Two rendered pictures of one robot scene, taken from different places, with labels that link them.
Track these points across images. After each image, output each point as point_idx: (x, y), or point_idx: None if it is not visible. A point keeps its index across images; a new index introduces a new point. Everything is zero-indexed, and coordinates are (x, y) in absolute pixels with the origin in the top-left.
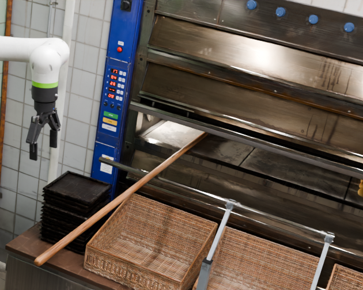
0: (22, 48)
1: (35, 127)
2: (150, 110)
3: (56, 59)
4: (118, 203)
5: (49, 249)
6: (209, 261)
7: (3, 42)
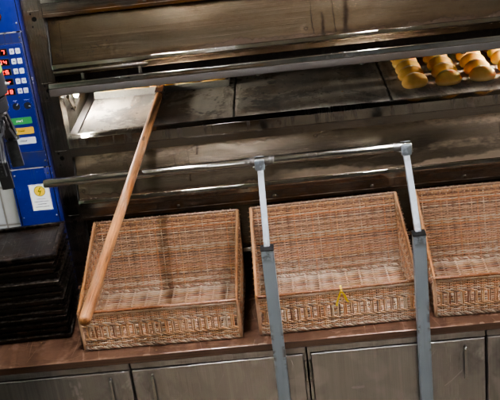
0: None
1: None
2: (84, 86)
3: None
4: (122, 217)
5: (87, 299)
6: (269, 247)
7: None
